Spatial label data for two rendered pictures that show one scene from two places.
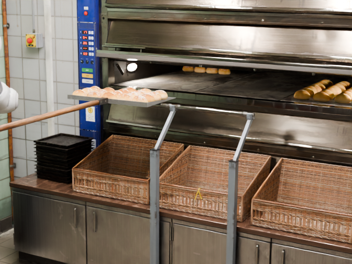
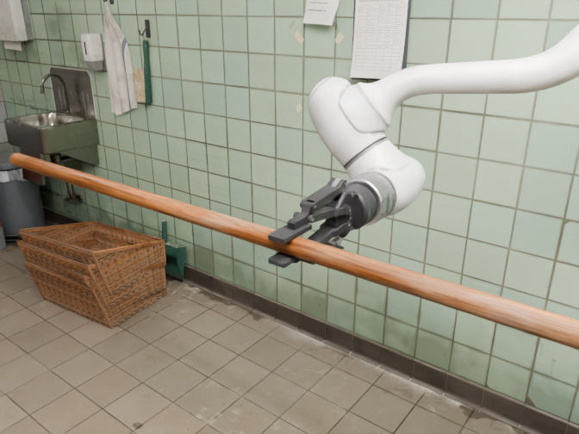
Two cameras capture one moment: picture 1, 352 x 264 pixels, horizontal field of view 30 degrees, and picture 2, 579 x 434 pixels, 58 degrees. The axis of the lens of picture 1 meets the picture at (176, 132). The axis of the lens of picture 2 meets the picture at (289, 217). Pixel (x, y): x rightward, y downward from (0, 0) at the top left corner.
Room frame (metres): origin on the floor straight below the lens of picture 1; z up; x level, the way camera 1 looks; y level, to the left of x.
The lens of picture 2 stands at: (2.99, 0.18, 1.52)
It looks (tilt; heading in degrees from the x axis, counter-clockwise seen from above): 22 degrees down; 99
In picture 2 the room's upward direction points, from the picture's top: straight up
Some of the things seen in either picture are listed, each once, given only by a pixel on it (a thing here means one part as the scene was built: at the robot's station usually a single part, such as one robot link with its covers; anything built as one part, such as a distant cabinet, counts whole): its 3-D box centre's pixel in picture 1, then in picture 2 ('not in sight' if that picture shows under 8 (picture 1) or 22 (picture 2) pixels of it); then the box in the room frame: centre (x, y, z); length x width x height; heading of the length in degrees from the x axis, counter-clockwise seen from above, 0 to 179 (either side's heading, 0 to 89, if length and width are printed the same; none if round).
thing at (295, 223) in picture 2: not in sight; (301, 214); (2.89, 0.90, 1.23); 0.05 x 0.01 x 0.03; 63
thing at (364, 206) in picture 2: not in sight; (345, 211); (2.94, 1.01, 1.19); 0.09 x 0.07 x 0.08; 63
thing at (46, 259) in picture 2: not in sight; (92, 258); (1.54, 2.49, 0.26); 0.56 x 0.49 x 0.28; 158
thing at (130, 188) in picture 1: (129, 167); not in sight; (4.02, 0.30, 0.72); 0.56 x 0.49 x 0.28; 63
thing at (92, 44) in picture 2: not in sight; (93, 52); (1.38, 3.05, 1.28); 0.09 x 0.09 x 0.20; 62
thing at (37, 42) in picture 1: (34, 40); not in sight; (4.66, 1.01, 1.46); 0.10 x 0.07 x 0.10; 62
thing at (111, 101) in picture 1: (122, 96); not in sight; (3.94, 0.33, 1.19); 0.55 x 0.36 x 0.03; 63
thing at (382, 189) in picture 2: not in sight; (365, 199); (2.98, 1.08, 1.20); 0.09 x 0.06 x 0.09; 153
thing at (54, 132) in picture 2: not in sight; (53, 145); (1.00, 3.10, 0.71); 0.47 x 0.36 x 0.91; 152
